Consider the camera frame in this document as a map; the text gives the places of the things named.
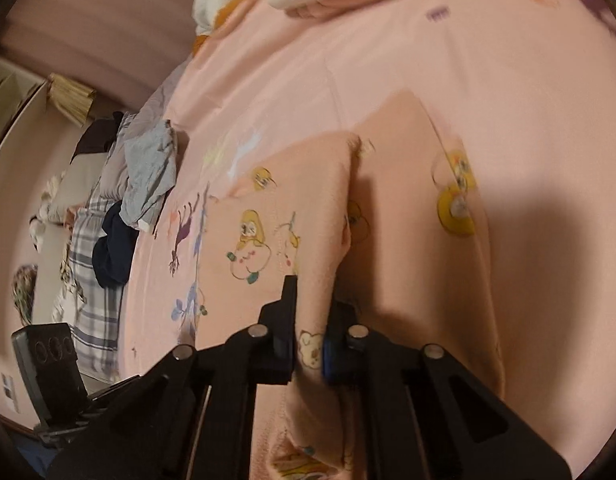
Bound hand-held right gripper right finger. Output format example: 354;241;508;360
324;300;573;480

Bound yellow fringed cloth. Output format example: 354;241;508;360
47;72;96;126

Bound pink printed blanket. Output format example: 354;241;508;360
120;0;616;480

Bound white goose plush toy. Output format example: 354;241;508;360
193;0;279;56

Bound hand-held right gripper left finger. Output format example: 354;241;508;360
48;275;299;480

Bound grey crumpled garment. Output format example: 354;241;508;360
120;120;181;233

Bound pink printed pajama top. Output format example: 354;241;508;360
198;89;506;480

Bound small white plush toys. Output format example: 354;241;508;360
30;172;71;251

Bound dark brown cloth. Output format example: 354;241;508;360
73;112;126;158

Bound navy crumpled garment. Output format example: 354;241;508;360
92;200;139;290

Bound patterned floral cloth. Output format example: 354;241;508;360
58;255;89;311

